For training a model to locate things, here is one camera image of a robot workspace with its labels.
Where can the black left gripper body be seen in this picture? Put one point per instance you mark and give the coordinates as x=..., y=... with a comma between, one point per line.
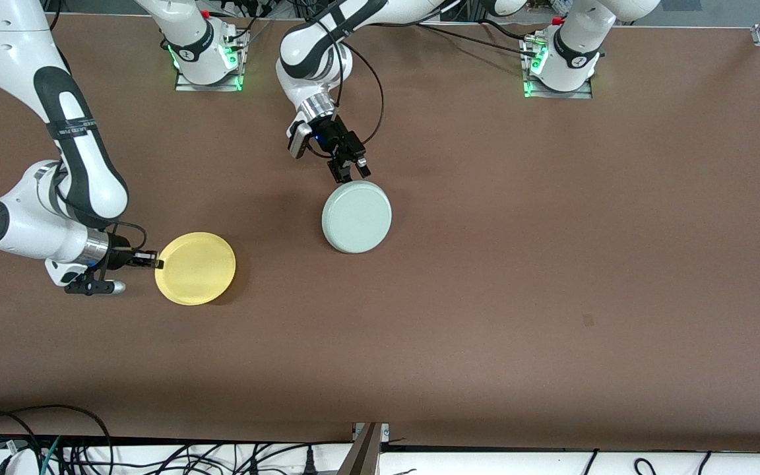
x=332, y=132

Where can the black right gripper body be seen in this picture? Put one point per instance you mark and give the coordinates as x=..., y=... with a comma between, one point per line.
x=118, y=256

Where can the light green round plate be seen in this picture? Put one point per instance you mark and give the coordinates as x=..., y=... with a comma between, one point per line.
x=357, y=218

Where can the yellow round plate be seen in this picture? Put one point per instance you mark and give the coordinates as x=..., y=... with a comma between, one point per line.
x=198, y=270

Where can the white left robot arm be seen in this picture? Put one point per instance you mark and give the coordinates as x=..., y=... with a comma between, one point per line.
x=294, y=66

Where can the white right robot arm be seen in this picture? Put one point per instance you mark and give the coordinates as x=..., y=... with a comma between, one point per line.
x=17, y=224

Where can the brown table cover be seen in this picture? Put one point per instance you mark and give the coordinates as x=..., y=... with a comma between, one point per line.
x=485, y=330

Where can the black power plug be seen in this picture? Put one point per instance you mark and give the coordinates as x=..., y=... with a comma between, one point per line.
x=310, y=462

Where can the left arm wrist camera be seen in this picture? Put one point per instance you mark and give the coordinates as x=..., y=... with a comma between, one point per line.
x=299, y=142

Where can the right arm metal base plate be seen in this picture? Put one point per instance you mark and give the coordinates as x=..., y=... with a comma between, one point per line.
x=185, y=86

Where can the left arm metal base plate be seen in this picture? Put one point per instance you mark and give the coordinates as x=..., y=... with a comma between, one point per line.
x=578, y=94

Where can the aluminium profile post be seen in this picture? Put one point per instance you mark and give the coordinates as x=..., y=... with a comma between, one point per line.
x=363, y=455

